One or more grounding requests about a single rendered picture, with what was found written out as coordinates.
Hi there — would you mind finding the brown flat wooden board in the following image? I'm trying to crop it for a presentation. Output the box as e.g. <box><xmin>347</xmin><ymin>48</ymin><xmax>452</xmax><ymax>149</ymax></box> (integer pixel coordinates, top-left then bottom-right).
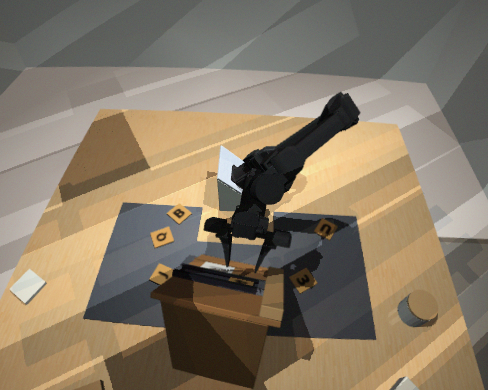
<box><xmin>75</xmin><ymin>380</ymin><xmax>104</xmax><ymax>390</ymax></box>

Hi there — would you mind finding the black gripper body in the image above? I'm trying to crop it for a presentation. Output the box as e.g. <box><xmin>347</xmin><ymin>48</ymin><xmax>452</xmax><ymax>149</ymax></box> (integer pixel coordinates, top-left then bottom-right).
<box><xmin>203</xmin><ymin>198</ymin><xmax>292</xmax><ymax>248</ymax></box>

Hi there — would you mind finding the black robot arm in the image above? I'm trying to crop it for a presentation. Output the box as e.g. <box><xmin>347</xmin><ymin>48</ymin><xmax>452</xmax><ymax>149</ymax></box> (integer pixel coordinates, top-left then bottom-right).
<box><xmin>230</xmin><ymin>92</ymin><xmax>361</xmax><ymax>240</ymax></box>

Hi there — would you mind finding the white paper ticket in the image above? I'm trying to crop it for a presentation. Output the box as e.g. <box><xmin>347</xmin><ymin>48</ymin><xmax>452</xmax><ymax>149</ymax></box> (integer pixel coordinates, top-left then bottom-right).
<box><xmin>200</xmin><ymin>261</ymin><xmax>235</xmax><ymax>273</ymax></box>

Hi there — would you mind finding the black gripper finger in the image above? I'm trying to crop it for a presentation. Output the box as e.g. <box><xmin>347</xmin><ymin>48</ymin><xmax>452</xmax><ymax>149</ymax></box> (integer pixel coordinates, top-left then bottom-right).
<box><xmin>254</xmin><ymin>241</ymin><xmax>277</xmax><ymax>273</ymax></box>
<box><xmin>215</xmin><ymin>234</ymin><xmax>232</xmax><ymax>267</ymax></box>

